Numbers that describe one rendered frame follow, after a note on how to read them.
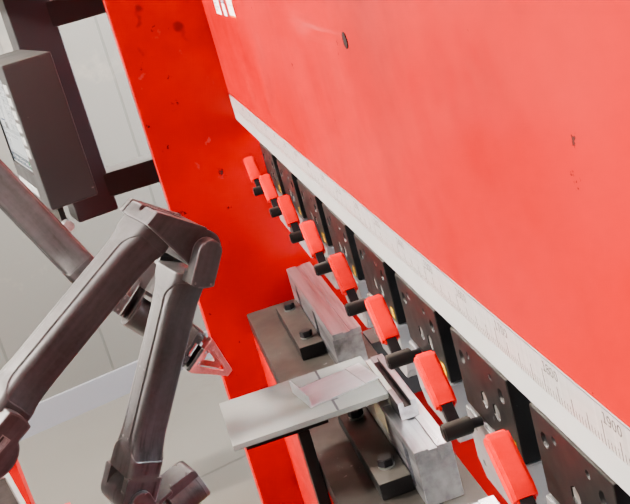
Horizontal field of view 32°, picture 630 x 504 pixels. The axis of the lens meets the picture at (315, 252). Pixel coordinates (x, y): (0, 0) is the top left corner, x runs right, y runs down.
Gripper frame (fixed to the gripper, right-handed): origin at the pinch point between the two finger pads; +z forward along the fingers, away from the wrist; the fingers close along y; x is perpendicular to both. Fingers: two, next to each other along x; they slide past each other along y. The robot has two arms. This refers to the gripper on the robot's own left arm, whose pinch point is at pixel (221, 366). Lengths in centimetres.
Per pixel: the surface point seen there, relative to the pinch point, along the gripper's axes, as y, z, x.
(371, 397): -23.6, 14.9, -10.2
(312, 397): -15.2, 10.3, -4.7
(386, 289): -58, -12, -23
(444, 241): -90, -27, -27
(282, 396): -9.8, 8.3, -1.8
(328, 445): -8.7, 21.7, 1.2
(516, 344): -104, -24, -21
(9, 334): 274, 30, 54
